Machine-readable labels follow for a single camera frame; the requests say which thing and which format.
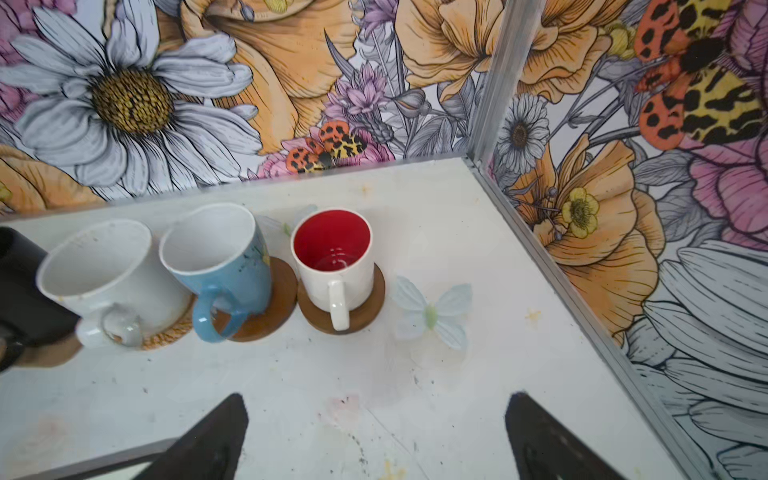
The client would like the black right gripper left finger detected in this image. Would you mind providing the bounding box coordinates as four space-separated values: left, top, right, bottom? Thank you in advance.
135 393 249 480

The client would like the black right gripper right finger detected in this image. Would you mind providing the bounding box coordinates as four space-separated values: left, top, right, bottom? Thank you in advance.
505 391 622 480

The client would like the woven rattan round coaster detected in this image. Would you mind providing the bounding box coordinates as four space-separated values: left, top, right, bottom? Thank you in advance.
103 294 195 350

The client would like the scratched brown wooden round coaster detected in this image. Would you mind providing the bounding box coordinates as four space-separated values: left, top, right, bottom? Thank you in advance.
209 252 298 343

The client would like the plain brown wooden round coaster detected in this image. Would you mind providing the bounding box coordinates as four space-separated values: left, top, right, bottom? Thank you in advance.
297 264 386 335

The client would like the cork paw print coaster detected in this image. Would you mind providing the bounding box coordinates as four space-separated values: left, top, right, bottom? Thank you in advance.
15 334 83 368

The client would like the light blue mug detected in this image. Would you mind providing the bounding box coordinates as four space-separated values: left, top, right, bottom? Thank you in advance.
159 203 272 343

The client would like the black mug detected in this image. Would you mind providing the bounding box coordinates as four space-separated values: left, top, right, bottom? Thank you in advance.
1 227 79 371

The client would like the red inside white mug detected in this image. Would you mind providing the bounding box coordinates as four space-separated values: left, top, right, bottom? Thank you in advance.
290 208 374 332

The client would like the white strawberry serving tray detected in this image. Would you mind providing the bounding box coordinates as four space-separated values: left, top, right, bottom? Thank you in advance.
17 437 179 479

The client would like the aluminium frame corner post right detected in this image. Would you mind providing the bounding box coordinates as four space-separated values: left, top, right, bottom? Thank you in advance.
467 0 545 170

